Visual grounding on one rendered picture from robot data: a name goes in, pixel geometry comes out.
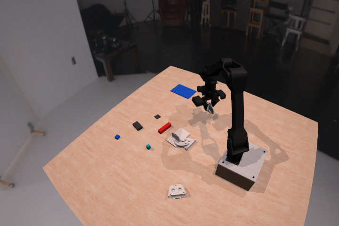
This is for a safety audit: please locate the blue flat rectangular plate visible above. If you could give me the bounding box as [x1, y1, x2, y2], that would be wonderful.
[170, 84, 196, 99]

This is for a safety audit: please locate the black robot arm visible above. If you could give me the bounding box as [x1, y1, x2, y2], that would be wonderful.
[197, 58, 249, 166]

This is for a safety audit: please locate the red rectangular block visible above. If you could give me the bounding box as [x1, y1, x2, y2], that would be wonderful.
[158, 122, 171, 134]

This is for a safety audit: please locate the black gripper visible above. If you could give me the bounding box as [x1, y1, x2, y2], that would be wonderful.
[192, 87, 226, 110]

